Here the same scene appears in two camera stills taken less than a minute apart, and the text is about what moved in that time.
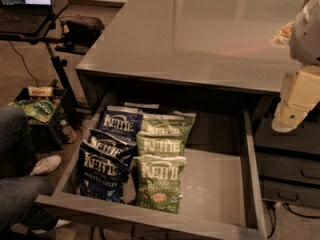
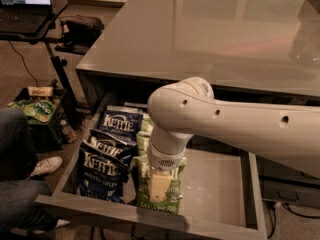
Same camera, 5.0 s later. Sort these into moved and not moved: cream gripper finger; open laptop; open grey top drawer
Moved: cream gripper finger
Not moved: open grey top drawer; open laptop
